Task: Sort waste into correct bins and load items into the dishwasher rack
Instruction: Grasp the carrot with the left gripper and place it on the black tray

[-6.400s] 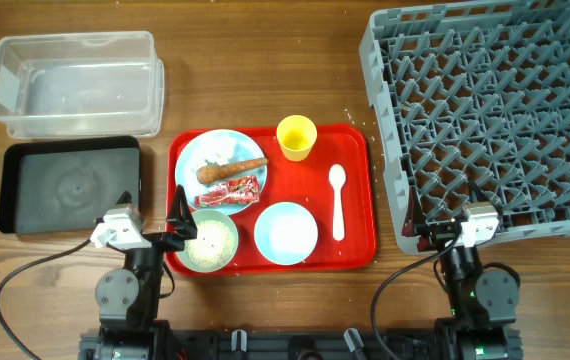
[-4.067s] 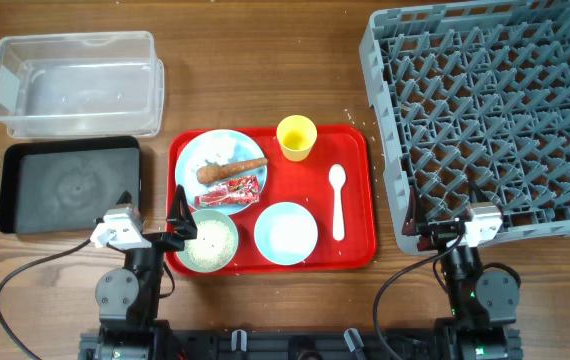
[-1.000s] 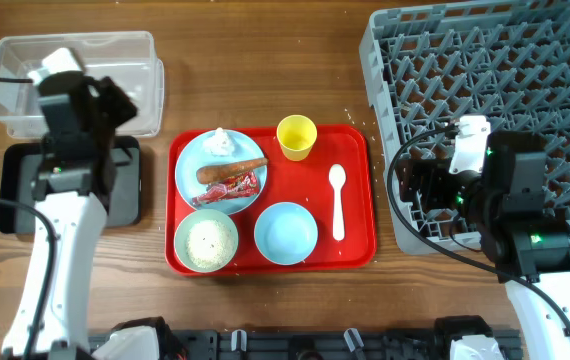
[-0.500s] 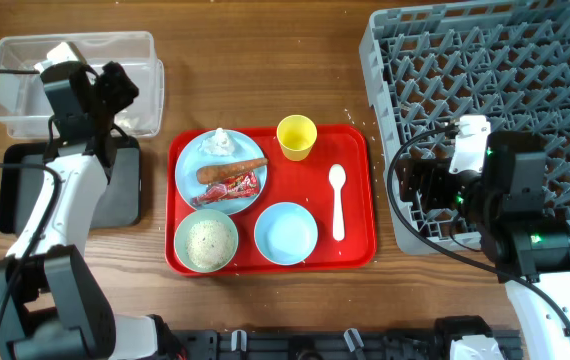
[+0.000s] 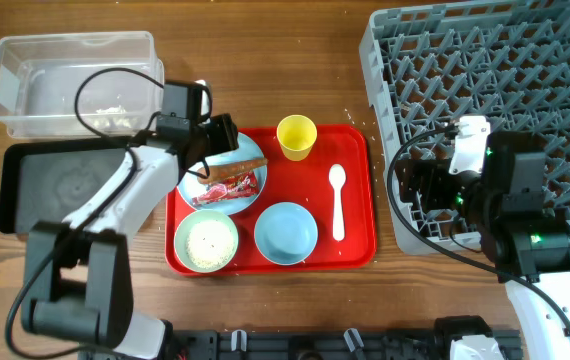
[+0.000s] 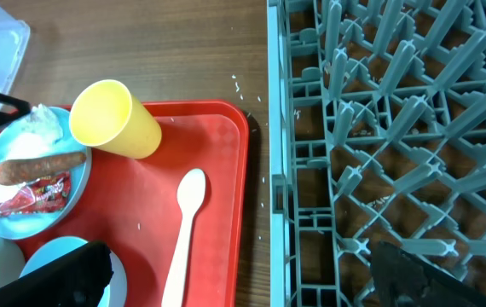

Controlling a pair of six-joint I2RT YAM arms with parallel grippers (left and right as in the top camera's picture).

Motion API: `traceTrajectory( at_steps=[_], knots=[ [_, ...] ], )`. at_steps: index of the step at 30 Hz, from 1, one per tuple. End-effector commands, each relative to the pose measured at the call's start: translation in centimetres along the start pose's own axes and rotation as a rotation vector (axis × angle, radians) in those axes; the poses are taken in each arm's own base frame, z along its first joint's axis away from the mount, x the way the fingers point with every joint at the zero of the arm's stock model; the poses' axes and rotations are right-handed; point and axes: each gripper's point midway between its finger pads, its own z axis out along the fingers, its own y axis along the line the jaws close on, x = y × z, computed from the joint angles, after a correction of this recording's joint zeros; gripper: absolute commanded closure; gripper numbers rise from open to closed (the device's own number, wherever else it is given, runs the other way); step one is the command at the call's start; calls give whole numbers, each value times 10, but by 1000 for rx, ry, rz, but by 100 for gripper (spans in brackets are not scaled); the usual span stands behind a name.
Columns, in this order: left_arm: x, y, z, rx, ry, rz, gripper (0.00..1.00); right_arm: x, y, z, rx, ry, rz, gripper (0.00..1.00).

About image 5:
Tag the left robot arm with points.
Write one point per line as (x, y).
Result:
(77, 281)

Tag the white rice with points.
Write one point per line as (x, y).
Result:
(210, 244)

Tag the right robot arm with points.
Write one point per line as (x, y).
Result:
(526, 249)

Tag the grey dishwasher rack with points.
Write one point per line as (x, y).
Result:
(509, 61)

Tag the light blue bowl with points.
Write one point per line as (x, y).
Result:
(286, 233)

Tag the white tissue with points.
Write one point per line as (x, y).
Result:
(117, 111)

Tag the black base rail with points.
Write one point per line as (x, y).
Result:
(390, 344)

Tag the orange carrot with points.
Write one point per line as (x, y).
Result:
(218, 173)

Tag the clear plastic bin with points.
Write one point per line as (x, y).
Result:
(52, 85)

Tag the white plastic spoon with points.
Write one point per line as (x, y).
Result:
(337, 179)

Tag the light blue plate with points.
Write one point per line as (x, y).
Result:
(189, 187)

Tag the red snack wrapper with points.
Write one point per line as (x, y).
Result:
(240, 186)

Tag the yellow plastic cup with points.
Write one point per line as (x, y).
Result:
(296, 135)

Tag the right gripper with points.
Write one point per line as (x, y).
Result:
(433, 172)

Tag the green bowl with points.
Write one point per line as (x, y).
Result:
(184, 228)

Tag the black plastic tray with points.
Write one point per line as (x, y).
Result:
(45, 181)

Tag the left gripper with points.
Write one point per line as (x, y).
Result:
(223, 134)

